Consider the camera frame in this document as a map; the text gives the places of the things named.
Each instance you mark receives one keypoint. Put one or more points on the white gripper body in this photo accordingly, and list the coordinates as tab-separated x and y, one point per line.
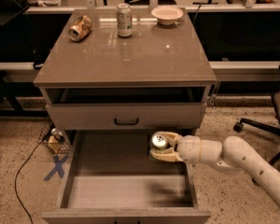
188	148

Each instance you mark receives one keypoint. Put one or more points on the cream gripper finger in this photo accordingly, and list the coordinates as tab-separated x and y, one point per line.
172	138
168	155

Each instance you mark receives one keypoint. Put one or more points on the green soda can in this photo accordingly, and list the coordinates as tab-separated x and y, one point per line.
158	142

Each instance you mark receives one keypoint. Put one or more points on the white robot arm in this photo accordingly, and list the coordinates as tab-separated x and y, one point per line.
233	155

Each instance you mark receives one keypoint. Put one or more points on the open middle drawer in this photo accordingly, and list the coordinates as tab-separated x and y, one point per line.
110	179

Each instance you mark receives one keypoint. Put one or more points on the grey drawer cabinet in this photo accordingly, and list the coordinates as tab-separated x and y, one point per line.
156	65

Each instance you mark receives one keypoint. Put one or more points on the closed top drawer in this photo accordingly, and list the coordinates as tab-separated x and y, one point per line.
101	117

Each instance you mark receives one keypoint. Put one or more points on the white green upright can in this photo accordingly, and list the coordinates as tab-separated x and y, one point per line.
124	20

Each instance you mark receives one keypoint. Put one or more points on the orange can lying down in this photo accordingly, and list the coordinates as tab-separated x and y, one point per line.
80	28

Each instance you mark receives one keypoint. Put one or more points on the blue tape cross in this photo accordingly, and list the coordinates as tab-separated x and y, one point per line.
59	161

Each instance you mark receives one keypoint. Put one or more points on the white bowl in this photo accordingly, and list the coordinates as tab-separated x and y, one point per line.
167	15

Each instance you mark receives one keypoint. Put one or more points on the black drawer handle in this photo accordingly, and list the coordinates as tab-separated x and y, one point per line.
131	122

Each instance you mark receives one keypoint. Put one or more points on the wire basket with items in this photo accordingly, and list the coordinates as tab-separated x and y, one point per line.
53	140

